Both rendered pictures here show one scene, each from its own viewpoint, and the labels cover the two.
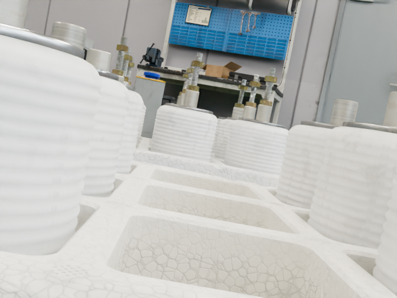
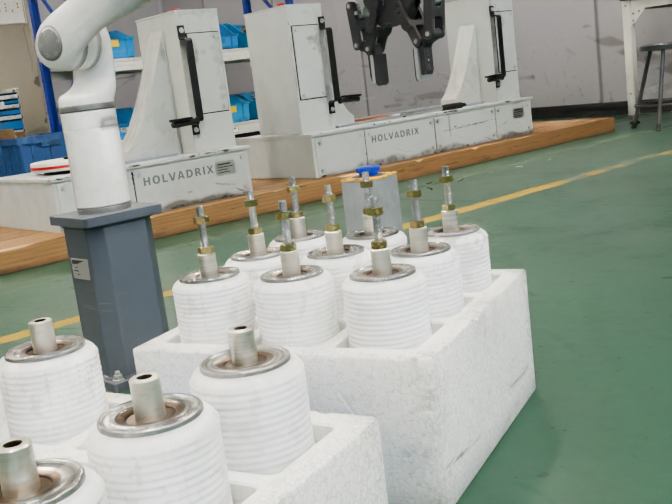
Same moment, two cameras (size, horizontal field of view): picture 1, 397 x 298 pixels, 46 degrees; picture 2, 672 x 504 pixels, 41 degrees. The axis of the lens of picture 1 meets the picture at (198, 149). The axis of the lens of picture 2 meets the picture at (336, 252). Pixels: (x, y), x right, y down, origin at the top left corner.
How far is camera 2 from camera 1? 65 cm
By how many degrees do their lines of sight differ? 34
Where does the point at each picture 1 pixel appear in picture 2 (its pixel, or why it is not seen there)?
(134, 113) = (66, 380)
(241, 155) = (350, 327)
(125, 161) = (75, 423)
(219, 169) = (309, 358)
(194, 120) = (279, 297)
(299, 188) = not seen: hidden behind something
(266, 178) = (366, 361)
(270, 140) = (373, 304)
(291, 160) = not seen: hidden behind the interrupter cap
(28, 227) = not seen: outside the picture
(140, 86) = (349, 194)
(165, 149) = (264, 337)
